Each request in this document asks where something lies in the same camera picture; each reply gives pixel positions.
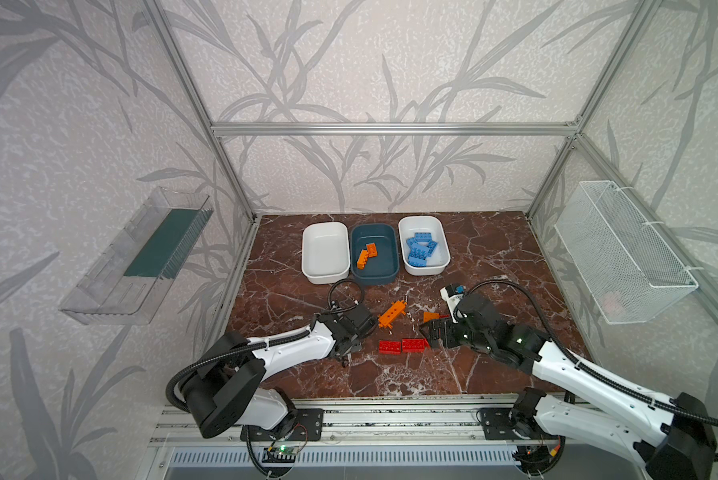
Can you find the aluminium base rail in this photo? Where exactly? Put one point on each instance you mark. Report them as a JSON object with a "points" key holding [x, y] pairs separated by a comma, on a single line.
{"points": [[376, 421]]}

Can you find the white wire mesh basket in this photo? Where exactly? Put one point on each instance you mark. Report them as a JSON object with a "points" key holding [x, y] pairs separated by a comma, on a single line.
{"points": [[628, 267]]}

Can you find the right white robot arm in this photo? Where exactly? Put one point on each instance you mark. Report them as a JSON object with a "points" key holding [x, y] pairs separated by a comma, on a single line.
{"points": [[669, 437]]}

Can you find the red lego brick middle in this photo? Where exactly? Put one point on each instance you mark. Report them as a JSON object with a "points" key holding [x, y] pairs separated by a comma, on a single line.
{"points": [[415, 345]]}

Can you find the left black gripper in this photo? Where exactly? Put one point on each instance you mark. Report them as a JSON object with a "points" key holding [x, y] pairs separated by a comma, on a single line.
{"points": [[347, 339]]}

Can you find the long orange lego brick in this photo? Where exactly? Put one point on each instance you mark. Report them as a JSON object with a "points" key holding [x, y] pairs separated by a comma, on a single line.
{"points": [[388, 318]]}

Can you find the left green circuit board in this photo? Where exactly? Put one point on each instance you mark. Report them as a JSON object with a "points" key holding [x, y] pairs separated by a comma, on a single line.
{"points": [[280, 454]]}

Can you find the aluminium cage frame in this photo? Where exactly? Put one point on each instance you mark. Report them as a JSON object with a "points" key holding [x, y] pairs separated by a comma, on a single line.
{"points": [[321, 106]]}

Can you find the white plastic bin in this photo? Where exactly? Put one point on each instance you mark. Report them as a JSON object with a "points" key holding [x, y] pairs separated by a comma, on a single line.
{"points": [[440, 259], [326, 256]]}

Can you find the red lego brick left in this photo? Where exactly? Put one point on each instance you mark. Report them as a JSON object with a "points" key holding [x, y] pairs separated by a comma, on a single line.
{"points": [[388, 347]]}

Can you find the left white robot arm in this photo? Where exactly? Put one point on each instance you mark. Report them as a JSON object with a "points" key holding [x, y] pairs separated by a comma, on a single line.
{"points": [[223, 388]]}

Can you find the left white plastic bin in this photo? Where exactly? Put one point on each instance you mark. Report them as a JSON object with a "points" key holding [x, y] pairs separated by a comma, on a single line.
{"points": [[326, 256]]}

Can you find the right white plastic bin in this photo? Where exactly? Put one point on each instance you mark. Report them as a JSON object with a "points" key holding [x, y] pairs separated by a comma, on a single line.
{"points": [[440, 259]]}

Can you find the clear plastic wall tray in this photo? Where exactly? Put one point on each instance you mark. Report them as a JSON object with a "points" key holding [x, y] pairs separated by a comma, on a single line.
{"points": [[130, 280]]}

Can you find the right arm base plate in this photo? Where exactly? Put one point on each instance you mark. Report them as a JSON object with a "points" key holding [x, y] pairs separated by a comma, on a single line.
{"points": [[496, 424]]}

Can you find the blue lego brick front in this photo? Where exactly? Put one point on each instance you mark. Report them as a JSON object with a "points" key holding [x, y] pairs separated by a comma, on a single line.
{"points": [[431, 248]]}

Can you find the red lego brick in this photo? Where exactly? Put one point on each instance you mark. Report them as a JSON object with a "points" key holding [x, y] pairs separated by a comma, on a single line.
{"points": [[388, 347], [415, 345]]}

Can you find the right wiring bundle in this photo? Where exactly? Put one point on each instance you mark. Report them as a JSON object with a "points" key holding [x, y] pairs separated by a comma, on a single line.
{"points": [[536, 456]]}

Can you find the teal plastic bin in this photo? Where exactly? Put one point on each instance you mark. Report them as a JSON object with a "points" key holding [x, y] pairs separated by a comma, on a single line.
{"points": [[383, 268]]}

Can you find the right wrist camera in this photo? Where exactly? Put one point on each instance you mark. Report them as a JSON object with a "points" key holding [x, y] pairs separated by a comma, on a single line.
{"points": [[453, 295]]}

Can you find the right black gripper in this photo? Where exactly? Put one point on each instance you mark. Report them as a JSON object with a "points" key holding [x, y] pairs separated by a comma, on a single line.
{"points": [[450, 330]]}

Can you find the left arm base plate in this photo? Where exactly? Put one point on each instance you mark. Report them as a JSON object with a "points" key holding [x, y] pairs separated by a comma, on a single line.
{"points": [[303, 425]]}

